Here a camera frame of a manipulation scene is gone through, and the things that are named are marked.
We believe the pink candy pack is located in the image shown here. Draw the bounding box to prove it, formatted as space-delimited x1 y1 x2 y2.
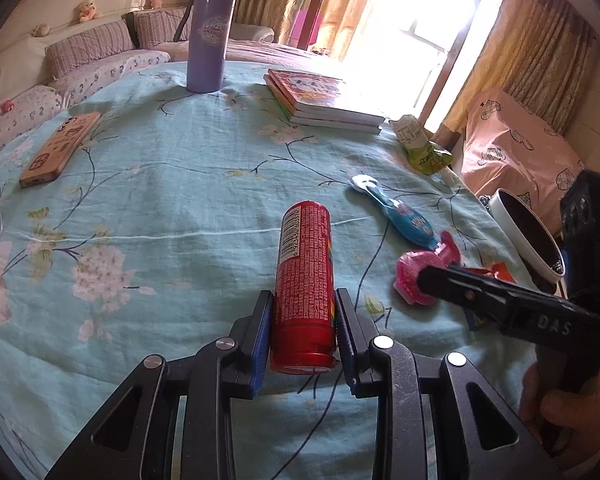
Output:
392 231 463 307

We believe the red cylindrical snack can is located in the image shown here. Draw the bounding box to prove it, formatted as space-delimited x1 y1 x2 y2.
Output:
271 200 336 375

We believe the blue bottle-shaped candy pack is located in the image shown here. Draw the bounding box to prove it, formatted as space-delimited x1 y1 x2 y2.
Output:
350 174 438 250

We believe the orange blue snack bag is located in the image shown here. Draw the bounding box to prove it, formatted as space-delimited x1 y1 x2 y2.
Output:
464 262 517 332

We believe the black white-rimmed trash bin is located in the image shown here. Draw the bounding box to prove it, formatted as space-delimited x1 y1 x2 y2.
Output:
488 188 565 295

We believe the person's right hand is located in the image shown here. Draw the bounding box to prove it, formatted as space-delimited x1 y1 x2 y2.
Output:
518 364 600 479

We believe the pink heart-pattern covered furniture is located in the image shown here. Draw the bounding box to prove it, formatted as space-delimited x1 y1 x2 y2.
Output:
460 88 584 208

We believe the floral turquoise table cloth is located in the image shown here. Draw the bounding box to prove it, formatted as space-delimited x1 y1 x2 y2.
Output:
0 62 532 479

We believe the stack of colourful books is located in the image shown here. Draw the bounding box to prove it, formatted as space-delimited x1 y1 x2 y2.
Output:
263 68 386 133

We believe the right beige curtain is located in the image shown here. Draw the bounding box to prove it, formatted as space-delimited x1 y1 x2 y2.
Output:
432 0 596 151

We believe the wooden remote-like block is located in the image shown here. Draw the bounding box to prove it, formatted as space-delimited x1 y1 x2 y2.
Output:
19 112 102 188

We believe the purple water bottle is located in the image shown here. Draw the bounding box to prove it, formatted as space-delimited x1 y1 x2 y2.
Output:
173 0 236 93

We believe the sofa with striped cushions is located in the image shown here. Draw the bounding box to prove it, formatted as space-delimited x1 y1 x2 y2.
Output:
0 4 342 176

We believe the cream plush toy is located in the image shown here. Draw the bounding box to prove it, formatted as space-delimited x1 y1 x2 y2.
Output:
78 0 102 23

